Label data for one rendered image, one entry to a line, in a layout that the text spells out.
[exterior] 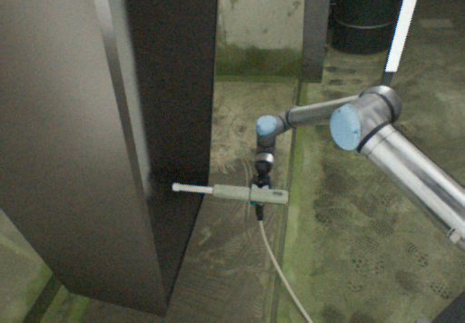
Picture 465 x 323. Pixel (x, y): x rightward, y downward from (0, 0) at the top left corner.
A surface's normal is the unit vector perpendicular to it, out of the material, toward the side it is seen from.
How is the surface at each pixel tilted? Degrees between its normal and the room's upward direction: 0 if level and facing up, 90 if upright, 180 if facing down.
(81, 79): 90
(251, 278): 0
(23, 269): 57
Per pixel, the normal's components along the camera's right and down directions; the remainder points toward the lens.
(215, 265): -0.11, -0.71
